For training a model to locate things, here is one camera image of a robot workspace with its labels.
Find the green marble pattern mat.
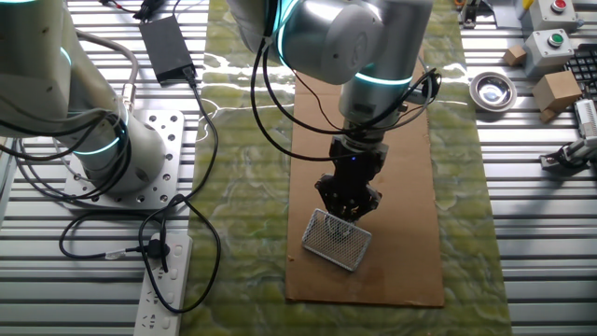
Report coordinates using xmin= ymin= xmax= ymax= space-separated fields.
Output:
xmin=179 ymin=0 xmax=513 ymax=336

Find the grey box red button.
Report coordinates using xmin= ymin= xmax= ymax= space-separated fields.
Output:
xmin=521 ymin=0 xmax=579 ymax=34

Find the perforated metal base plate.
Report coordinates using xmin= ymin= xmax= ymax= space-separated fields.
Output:
xmin=62 ymin=109 xmax=186 ymax=210

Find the black keyboard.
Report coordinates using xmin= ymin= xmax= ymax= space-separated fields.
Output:
xmin=562 ymin=44 xmax=597 ymax=102

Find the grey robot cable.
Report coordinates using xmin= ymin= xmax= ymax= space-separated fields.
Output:
xmin=76 ymin=30 xmax=140 ymax=113

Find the white ribbed device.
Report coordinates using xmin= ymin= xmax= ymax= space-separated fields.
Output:
xmin=573 ymin=98 xmax=597 ymax=140

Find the large brown cardboard cube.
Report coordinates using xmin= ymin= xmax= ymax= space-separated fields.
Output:
xmin=532 ymin=69 xmax=583 ymax=123

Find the black plug with cable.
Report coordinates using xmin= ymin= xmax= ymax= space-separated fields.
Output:
xmin=59 ymin=209 xmax=172 ymax=274

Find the black cable with round plug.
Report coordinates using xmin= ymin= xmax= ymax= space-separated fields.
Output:
xmin=249 ymin=39 xmax=443 ymax=163

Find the large round steel bowl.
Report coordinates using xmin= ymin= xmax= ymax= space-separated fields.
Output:
xmin=468 ymin=71 xmax=518 ymax=113

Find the grey box green button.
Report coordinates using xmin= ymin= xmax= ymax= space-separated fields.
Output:
xmin=521 ymin=28 xmax=576 ymax=78

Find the grey metal clamp tool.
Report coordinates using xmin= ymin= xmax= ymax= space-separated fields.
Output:
xmin=539 ymin=137 xmax=597 ymax=176

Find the black adapter mains cable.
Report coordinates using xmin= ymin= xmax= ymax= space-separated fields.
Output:
xmin=137 ymin=67 xmax=223 ymax=315

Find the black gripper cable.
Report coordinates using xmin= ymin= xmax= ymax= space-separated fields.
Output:
xmin=260 ymin=44 xmax=437 ymax=137

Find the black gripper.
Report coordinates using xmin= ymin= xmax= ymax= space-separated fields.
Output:
xmin=314 ymin=134 xmax=390 ymax=223

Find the black base cable bundle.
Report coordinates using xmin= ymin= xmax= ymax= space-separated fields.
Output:
xmin=0 ymin=111 xmax=134 ymax=204

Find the black clamp stand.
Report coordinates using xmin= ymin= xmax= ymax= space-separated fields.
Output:
xmin=459 ymin=0 xmax=481 ymax=29

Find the white mesh tray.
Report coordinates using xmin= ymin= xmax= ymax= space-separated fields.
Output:
xmin=300 ymin=207 xmax=373 ymax=273

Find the brown cardboard sheet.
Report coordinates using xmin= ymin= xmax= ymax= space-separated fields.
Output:
xmin=285 ymin=60 xmax=445 ymax=308

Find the white power strip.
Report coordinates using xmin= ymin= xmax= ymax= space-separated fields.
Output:
xmin=132 ymin=231 xmax=193 ymax=336

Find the small brown cardboard cube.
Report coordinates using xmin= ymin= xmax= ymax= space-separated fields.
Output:
xmin=502 ymin=45 xmax=527 ymax=67

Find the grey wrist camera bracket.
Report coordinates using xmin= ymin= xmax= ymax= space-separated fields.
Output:
xmin=405 ymin=77 xmax=437 ymax=107

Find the black connector with red wire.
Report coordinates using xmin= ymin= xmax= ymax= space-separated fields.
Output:
xmin=97 ymin=0 xmax=167 ymax=22

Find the black power adapter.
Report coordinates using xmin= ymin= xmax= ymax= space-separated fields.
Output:
xmin=138 ymin=15 xmax=197 ymax=86

